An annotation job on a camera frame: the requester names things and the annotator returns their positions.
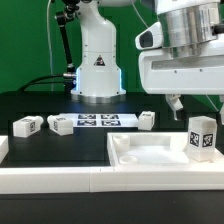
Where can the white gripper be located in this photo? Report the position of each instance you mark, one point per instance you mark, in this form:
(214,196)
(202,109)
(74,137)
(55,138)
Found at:
(159,74)

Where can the white square table top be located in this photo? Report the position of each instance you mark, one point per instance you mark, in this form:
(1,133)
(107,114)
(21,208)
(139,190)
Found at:
(153,148)

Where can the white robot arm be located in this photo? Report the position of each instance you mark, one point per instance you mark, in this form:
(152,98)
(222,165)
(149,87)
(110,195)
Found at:
(181,54)

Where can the white marker sheet with tags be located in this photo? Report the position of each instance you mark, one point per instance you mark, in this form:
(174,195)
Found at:
(102,120)

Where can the white U-shaped fence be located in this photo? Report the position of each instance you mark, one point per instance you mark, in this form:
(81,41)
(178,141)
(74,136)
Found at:
(195,176)

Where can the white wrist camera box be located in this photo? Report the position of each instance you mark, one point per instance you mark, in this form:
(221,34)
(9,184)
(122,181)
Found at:
(151,38)

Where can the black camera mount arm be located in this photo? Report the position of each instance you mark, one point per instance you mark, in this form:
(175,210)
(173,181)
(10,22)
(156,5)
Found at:
(62,18)

